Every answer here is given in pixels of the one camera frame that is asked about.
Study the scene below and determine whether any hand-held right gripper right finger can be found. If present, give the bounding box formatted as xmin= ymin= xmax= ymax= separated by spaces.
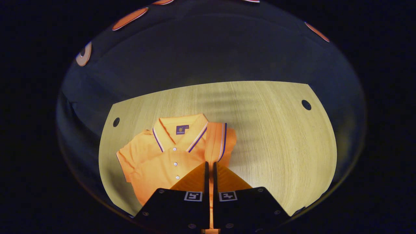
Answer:
xmin=213 ymin=162 xmax=291 ymax=233

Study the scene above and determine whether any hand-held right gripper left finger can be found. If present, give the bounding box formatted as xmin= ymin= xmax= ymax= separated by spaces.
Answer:
xmin=133 ymin=162 xmax=210 ymax=230

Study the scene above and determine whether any orange polo T-shirt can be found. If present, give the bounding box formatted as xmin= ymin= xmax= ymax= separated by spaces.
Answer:
xmin=116 ymin=113 xmax=237 ymax=234

